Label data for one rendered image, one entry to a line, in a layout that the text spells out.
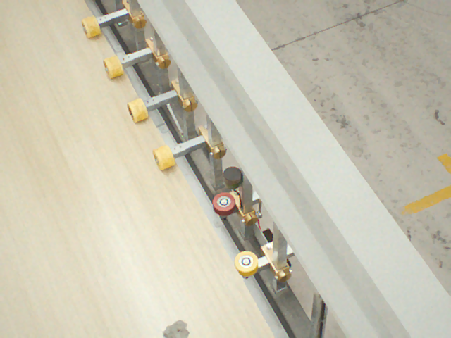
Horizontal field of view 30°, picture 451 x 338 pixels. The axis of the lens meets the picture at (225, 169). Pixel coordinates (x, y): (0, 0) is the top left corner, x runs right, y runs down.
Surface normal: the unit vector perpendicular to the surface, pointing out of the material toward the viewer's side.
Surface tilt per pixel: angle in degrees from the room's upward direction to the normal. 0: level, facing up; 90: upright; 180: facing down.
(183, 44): 61
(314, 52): 0
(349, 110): 0
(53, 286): 0
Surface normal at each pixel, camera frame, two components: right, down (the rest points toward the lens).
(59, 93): -0.04, -0.59
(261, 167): -0.80, 0.04
